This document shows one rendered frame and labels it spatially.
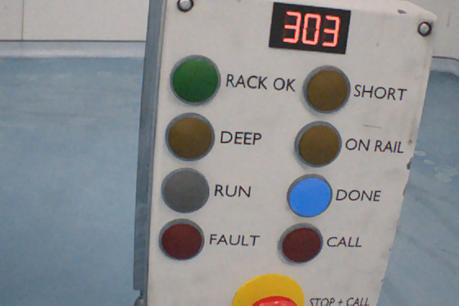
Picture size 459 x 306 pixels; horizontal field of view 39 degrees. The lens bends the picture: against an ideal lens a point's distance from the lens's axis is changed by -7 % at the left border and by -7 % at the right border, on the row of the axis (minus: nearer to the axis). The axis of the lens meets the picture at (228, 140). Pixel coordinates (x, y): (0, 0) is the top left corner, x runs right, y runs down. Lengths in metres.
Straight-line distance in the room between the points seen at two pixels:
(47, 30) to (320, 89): 3.93
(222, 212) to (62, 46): 3.91
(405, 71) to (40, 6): 3.90
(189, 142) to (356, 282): 0.17
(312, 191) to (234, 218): 0.05
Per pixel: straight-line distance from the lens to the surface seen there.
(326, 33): 0.41
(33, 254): 2.19
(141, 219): 1.77
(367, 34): 0.42
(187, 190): 0.43
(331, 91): 0.42
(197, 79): 0.40
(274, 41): 0.41
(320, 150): 0.43
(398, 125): 0.45
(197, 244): 0.45
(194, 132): 0.41
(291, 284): 0.48
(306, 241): 0.46
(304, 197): 0.44
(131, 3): 4.30
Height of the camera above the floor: 1.16
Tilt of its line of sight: 22 degrees down
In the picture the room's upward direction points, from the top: 6 degrees clockwise
